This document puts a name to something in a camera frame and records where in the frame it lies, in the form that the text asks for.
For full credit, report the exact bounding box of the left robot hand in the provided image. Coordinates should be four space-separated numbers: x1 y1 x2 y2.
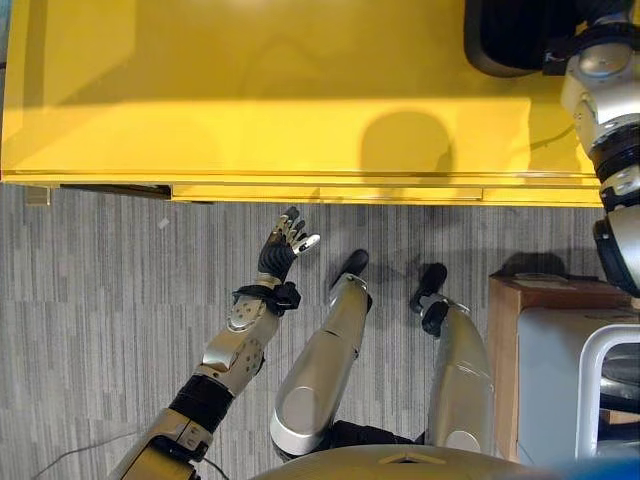
256 205 322 290

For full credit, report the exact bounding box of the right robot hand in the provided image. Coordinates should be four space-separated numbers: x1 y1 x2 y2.
559 0 640 30

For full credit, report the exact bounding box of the black sole-shaped part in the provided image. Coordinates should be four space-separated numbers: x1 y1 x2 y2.
598 343 640 402
463 0 569 79

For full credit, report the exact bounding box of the yellow metal shelf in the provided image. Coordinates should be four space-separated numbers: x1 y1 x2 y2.
0 0 607 207

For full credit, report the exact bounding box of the brown cardboard box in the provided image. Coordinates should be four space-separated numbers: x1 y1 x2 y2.
486 271 640 464

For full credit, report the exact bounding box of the white plastic box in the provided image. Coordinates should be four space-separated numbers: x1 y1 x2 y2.
573 323 640 462

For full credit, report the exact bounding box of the silver left robot leg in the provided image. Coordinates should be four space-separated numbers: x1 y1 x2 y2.
269 248 375 459

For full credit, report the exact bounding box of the silver robot leg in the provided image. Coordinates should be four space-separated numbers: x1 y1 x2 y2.
409 262 497 455
269 248 375 459

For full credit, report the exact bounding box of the silver right robot leg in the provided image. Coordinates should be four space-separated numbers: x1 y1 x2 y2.
409 262 497 455

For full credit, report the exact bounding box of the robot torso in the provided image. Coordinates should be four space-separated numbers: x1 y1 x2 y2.
248 419 554 480

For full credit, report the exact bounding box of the thin black cable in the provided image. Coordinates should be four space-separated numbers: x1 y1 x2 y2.
528 121 577 152

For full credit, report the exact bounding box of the thin grey floor cable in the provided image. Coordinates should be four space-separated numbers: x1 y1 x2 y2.
33 428 151 480

